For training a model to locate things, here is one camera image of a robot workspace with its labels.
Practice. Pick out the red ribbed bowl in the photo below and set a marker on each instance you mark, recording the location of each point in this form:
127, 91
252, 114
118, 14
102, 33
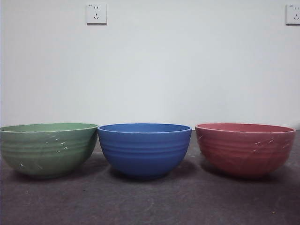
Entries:
246, 152

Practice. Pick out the green ribbed bowl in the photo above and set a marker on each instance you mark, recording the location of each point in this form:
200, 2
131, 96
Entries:
47, 152

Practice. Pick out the blue ribbed bowl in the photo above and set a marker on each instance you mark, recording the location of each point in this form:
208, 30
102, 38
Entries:
145, 152

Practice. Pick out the white wall socket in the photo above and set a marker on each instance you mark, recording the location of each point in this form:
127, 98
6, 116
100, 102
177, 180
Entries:
96, 14
293, 14

